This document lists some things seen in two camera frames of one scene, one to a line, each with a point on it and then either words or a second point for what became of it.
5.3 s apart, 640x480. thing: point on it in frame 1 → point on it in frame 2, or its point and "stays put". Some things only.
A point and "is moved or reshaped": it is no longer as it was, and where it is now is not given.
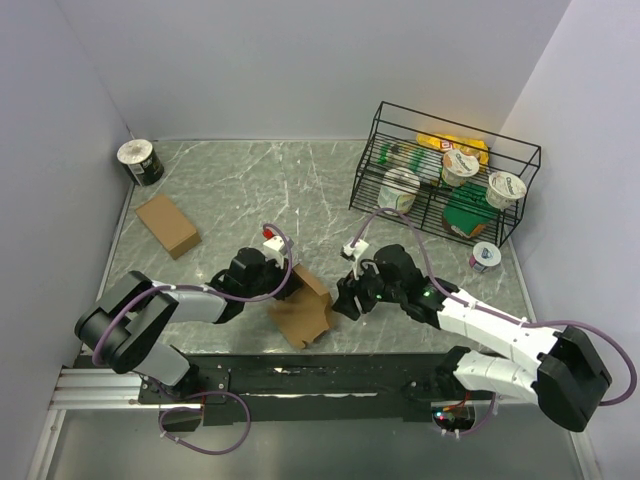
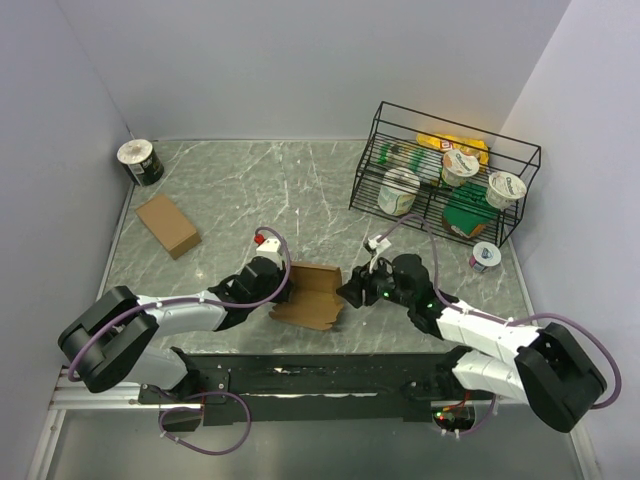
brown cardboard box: [304, 314] is moved or reshaped
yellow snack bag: [447, 143] stays put
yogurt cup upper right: [503, 188] stays put
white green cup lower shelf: [399, 189] stays put
